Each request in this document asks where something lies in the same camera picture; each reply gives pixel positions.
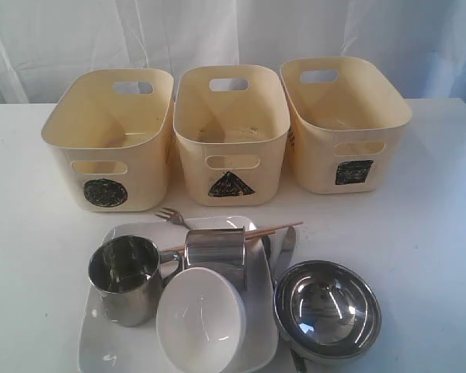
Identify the wooden chopstick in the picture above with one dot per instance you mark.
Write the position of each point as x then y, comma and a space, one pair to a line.
248, 236
279, 227

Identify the steel mug sideways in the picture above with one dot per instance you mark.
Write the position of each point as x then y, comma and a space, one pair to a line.
221, 250

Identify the white ceramic bowl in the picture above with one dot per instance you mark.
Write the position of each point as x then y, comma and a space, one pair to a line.
200, 321

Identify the steel mug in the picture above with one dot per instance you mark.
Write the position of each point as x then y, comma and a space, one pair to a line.
130, 273

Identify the cream bin with triangle mark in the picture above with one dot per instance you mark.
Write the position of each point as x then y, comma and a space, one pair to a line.
231, 125

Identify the small steel fork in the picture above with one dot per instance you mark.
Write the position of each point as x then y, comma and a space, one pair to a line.
172, 216

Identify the steel table knife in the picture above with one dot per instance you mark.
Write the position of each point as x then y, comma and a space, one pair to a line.
285, 255

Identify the cream bin with square mark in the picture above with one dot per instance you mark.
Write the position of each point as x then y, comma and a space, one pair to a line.
346, 120

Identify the cream bin with circle mark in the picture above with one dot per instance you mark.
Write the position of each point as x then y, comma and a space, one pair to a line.
111, 135

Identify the steel spoon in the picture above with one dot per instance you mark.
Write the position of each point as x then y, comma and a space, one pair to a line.
267, 250

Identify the white square plate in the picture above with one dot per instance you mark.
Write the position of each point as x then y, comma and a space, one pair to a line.
105, 346

